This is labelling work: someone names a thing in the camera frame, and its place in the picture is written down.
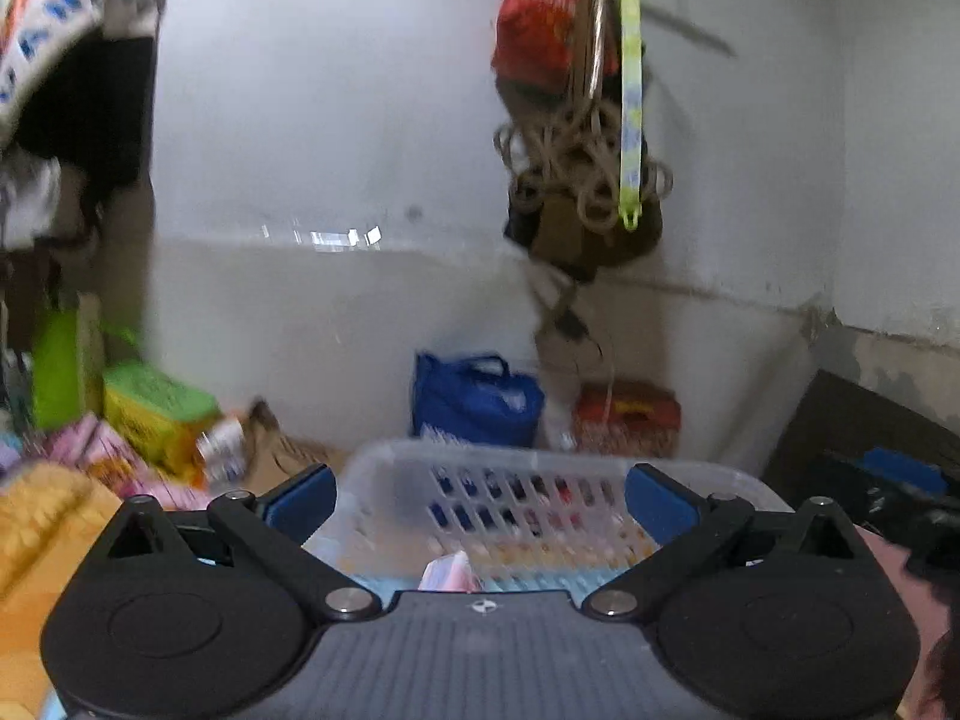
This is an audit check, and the green yellow lidded box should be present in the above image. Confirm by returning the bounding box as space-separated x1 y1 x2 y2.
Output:
103 361 221 486

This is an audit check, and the red patterned box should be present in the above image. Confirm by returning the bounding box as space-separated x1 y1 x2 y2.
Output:
571 380 682 458

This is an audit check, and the red hanging bag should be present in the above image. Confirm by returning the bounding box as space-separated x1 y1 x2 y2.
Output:
491 0 578 94

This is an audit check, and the blue shopping bag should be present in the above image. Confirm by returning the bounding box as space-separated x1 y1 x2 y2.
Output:
410 351 545 449

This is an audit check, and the green paper bag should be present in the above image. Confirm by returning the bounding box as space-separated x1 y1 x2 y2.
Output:
31 293 104 431

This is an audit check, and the yellow green strap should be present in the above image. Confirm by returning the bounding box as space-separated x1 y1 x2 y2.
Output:
613 0 648 233

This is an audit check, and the orange floral blanket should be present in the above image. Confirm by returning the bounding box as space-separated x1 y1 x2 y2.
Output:
2 463 121 718

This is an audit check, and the white black hanging jacket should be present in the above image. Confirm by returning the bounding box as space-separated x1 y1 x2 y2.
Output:
2 0 164 252

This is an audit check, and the clear plastic basket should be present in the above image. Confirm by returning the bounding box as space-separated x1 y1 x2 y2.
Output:
302 437 793 605

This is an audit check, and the dark wooden headboard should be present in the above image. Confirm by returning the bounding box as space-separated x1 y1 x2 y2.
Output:
761 369 958 507

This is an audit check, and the coiled beige rope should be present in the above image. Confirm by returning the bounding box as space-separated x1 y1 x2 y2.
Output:
493 99 676 236

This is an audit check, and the pink tissue pack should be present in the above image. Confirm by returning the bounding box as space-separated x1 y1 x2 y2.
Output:
418 551 480 593

